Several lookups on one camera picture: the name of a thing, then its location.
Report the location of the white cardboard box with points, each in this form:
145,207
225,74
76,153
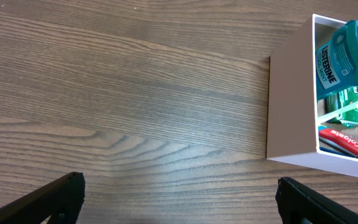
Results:
292,133

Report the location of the green toothbrush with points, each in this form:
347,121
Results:
328,116

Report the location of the red Colgate toothpaste tube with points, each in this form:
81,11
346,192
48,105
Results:
338,140

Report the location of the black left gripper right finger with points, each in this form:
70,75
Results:
298,204

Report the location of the blue mouthwash bottle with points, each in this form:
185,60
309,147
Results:
336,62

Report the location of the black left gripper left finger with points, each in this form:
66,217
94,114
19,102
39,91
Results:
58,202

